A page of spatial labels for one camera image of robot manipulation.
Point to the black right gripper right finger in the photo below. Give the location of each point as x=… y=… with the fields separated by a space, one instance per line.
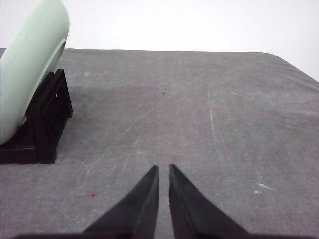
x=195 y=216

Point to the black plate rack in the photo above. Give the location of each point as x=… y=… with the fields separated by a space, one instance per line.
x=37 y=140

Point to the green plate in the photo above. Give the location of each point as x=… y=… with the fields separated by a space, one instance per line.
x=33 y=37

